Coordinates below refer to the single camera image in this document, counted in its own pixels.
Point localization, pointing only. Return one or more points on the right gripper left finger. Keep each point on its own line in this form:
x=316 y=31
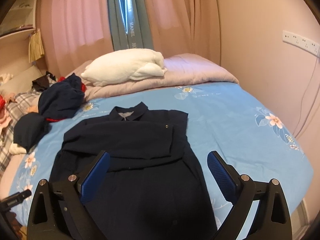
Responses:
x=58 y=209

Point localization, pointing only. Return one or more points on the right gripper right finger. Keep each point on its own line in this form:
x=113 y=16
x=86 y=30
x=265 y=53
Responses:
x=272 y=218

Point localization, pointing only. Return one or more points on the navy collared shirt dress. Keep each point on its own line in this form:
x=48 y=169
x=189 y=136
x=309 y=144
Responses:
x=154 y=187

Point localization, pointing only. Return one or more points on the cream folded garment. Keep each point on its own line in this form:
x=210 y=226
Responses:
x=16 y=149

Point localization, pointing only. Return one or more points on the folded dark navy garment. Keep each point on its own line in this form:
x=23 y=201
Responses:
x=29 y=130

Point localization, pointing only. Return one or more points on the pink garment pile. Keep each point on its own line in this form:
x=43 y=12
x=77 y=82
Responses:
x=5 y=118

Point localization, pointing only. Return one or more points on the blue floral bed sheet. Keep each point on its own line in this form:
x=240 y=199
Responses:
x=222 y=117

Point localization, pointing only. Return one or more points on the red garment under navy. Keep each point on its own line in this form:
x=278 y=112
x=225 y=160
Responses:
x=53 y=118

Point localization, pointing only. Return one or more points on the grey plaid blanket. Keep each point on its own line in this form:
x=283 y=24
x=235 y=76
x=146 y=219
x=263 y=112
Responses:
x=16 y=109

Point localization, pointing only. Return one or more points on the crumpled navy garment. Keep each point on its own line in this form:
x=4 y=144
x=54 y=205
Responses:
x=62 y=99

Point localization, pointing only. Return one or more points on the dark brown garment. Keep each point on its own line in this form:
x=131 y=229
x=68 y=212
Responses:
x=43 y=83

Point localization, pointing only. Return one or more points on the white plush pillow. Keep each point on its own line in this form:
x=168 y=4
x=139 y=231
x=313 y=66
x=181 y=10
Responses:
x=125 y=65

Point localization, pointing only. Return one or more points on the straw tassel hanging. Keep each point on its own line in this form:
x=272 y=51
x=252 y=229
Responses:
x=35 y=48

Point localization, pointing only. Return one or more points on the pink quilt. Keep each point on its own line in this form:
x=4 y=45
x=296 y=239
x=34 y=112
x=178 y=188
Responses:
x=182 y=70

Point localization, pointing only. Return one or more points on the pink curtain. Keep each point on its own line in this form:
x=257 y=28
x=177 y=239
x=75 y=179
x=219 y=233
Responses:
x=75 y=31

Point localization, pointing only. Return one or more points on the grey curtain strip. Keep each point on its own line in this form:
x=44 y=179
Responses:
x=129 y=24

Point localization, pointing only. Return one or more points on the white wall power strip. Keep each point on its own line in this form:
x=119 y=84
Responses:
x=301 y=42

